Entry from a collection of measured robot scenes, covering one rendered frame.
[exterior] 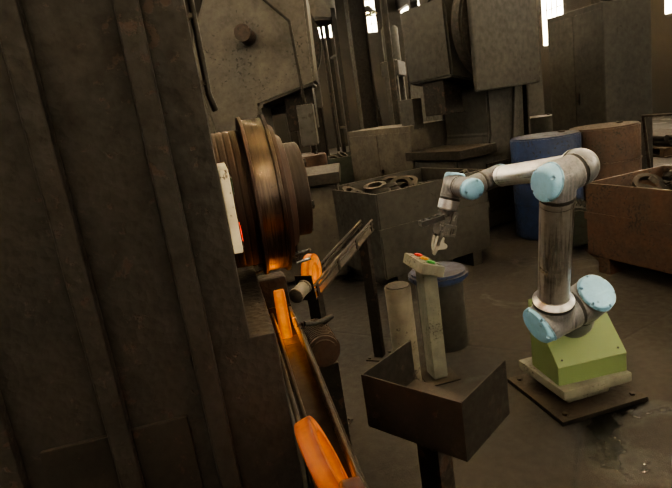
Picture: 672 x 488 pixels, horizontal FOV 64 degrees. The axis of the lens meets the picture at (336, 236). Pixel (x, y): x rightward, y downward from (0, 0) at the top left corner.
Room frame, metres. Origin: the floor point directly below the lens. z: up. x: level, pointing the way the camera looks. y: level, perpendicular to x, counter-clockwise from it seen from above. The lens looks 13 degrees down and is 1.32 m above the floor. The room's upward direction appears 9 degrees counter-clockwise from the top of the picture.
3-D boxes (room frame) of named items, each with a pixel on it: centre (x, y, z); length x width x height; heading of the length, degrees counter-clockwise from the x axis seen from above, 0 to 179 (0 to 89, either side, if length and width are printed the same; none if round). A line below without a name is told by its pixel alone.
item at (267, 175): (1.59, 0.19, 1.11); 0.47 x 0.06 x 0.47; 11
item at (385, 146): (5.97, -0.80, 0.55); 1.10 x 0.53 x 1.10; 31
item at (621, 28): (5.91, -3.06, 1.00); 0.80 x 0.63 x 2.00; 16
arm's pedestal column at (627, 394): (2.09, -0.93, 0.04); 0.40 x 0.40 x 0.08; 12
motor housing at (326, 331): (1.94, 0.13, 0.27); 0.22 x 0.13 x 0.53; 11
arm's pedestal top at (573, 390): (2.09, -0.93, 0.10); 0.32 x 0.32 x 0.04; 12
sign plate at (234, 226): (1.23, 0.23, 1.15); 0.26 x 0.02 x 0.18; 11
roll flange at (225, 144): (1.57, 0.27, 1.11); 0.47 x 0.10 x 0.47; 11
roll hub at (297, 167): (1.61, 0.10, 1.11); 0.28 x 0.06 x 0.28; 11
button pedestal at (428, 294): (2.40, -0.39, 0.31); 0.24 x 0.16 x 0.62; 11
